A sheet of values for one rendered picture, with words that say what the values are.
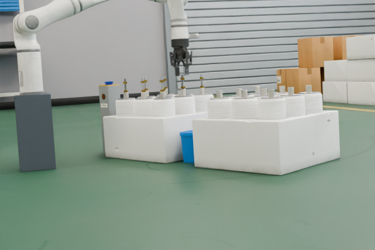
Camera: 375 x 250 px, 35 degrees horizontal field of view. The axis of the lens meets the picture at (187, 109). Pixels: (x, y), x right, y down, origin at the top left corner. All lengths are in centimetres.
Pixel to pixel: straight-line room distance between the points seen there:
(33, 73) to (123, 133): 44
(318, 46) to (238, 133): 409
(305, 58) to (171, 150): 396
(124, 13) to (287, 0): 218
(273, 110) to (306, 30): 625
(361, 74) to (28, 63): 308
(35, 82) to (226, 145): 82
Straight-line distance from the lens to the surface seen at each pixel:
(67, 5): 251
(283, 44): 811
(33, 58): 245
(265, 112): 203
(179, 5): 249
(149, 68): 759
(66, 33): 745
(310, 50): 610
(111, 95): 274
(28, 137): 243
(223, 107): 217
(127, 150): 253
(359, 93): 491
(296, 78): 605
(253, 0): 799
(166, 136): 235
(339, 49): 632
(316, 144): 217
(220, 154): 214
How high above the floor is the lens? 37
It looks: 4 degrees down
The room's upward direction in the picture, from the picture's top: 3 degrees counter-clockwise
